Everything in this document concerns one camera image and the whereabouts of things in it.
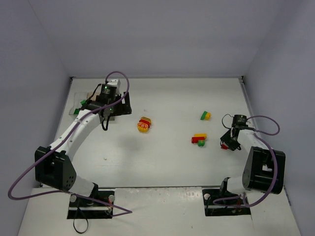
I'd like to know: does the green slope lego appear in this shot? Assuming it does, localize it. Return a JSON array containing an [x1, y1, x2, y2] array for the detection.
[[200, 111, 208, 120]]

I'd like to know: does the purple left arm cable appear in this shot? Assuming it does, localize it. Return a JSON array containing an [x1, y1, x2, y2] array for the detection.
[[7, 71, 133, 217]]

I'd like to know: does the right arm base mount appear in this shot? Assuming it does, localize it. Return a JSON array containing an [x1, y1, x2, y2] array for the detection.
[[202, 188, 251, 217]]

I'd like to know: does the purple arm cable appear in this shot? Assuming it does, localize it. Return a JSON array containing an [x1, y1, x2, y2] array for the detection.
[[213, 115, 281, 207], [7, 71, 133, 217]]

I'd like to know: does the yellow small lego brick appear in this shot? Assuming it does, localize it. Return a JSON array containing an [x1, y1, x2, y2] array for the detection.
[[205, 113, 211, 120]]

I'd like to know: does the clear plastic container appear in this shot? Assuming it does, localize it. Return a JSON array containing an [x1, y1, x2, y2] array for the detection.
[[68, 92, 88, 116]]

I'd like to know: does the red curved lego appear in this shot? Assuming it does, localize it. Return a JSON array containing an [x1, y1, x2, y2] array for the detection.
[[138, 119, 150, 128]]

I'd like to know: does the green lego in container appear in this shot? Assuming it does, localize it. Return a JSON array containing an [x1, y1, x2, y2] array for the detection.
[[73, 109, 80, 115]]

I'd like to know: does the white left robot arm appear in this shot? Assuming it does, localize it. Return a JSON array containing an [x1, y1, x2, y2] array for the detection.
[[34, 79, 132, 198]]

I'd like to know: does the yellow long lego brick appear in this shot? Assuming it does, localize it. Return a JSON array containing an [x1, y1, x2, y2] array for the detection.
[[194, 133, 207, 140]]

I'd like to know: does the yellow butterfly print lego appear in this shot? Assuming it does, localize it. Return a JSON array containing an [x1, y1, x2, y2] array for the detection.
[[137, 124, 149, 133]]

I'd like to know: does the red long lego brick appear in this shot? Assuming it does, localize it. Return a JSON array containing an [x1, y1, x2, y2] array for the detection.
[[191, 136, 205, 144]]

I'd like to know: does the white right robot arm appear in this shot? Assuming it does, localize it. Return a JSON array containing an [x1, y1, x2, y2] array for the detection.
[[220, 115, 285, 196]]

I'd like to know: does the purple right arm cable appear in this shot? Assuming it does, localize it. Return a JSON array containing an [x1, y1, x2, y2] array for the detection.
[[213, 115, 281, 207]]

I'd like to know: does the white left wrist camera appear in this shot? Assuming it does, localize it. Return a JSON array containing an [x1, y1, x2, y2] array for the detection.
[[108, 79, 121, 88]]

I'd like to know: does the green number two lego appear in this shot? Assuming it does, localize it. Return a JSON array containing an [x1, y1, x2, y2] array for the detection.
[[197, 140, 205, 147]]

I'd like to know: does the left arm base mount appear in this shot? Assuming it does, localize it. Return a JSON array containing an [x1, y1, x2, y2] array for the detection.
[[67, 194, 114, 219]]

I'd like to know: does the yellow striped curved lego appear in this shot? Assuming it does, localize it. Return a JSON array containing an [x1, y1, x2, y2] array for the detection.
[[141, 117, 152, 124]]

